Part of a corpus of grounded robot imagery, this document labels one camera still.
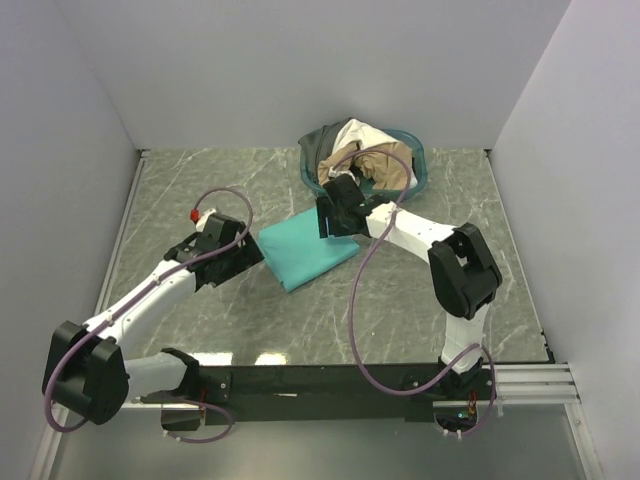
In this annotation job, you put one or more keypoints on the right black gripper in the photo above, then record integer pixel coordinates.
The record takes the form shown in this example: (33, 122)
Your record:
(324, 211)

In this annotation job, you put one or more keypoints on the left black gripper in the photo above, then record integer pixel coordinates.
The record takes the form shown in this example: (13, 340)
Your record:
(247, 255)

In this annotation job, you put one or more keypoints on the teal t shirt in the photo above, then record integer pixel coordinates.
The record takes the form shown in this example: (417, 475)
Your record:
(296, 254)

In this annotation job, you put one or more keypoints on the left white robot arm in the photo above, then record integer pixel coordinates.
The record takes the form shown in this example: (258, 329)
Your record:
(107, 338)

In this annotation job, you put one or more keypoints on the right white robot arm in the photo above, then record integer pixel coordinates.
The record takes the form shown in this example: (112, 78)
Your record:
(464, 274)

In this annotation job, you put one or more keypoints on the dark grey t shirt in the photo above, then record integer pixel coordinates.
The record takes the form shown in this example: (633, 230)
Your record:
(317, 146)

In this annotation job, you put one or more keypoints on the beige t shirt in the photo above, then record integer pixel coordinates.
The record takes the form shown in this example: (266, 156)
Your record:
(384, 171)

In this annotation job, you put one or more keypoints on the white t shirt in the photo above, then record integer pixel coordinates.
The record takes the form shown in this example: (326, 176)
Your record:
(363, 134)

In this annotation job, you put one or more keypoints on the teal plastic laundry basket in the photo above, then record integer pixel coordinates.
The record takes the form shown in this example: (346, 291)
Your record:
(418, 165)

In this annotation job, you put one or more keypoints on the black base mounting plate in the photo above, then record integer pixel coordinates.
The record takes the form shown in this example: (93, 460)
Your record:
(262, 393)

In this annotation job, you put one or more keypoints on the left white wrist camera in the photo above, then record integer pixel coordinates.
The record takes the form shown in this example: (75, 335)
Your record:
(199, 219)

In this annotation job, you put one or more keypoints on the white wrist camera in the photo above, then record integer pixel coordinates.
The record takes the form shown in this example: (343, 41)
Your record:
(350, 174)
(199, 219)

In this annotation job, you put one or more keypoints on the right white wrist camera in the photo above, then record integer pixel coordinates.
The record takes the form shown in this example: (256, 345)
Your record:
(350, 174)

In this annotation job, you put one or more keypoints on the aluminium frame rail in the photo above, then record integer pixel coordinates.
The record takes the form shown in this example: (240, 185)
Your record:
(535, 382)

